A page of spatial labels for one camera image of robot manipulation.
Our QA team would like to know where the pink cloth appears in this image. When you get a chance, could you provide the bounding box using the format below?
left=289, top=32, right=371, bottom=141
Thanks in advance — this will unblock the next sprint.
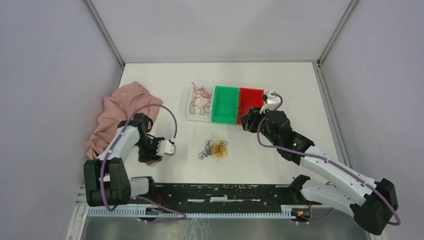
left=85, top=81, right=163, bottom=160

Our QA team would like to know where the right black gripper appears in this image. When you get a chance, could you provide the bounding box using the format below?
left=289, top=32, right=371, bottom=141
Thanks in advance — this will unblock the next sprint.
left=238, top=105, right=280, bottom=147

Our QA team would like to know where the red plastic bin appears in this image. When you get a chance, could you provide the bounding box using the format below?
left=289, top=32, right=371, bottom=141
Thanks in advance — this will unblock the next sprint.
left=236, top=87, right=265, bottom=125

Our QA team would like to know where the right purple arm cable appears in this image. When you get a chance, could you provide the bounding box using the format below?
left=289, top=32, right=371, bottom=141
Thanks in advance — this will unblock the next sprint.
left=256, top=92, right=402, bottom=227

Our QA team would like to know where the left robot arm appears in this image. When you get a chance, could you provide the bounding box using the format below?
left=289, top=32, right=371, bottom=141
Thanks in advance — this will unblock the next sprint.
left=83, top=113, right=165, bottom=209

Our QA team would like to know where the clear plastic bin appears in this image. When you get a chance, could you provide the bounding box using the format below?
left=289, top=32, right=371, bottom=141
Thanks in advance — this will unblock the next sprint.
left=186, top=82, right=215, bottom=122

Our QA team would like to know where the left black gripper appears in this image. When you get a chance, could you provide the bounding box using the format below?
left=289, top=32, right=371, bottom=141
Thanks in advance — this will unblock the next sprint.
left=134, top=135, right=165, bottom=164

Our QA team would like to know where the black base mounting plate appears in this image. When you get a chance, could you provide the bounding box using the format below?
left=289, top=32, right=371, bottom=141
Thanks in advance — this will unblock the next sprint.
left=144, top=183, right=311, bottom=214

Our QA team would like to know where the white slotted cable duct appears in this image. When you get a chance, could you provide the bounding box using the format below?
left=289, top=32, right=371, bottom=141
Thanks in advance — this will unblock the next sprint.
left=87, top=205, right=296, bottom=220

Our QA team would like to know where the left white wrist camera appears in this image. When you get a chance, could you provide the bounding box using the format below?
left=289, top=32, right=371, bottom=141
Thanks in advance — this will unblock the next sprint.
left=157, top=140, right=176, bottom=156

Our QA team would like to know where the dark blue wire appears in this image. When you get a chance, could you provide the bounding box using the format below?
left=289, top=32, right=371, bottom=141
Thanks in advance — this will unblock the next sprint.
left=239, top=97, right=263, bottom=117

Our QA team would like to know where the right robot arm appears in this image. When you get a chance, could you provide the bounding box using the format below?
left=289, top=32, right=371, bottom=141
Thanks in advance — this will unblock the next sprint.
left=239, top=107, right=401, bottom=236

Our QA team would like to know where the green plastic bin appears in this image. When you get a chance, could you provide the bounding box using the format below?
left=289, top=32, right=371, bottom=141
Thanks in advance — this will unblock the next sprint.
left=211, top=85, right=240, bottom=124

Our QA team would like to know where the coloured wire bundle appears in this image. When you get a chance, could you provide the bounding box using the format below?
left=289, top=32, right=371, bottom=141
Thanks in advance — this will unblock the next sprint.
left=198, top=131, right=230, bottom=163

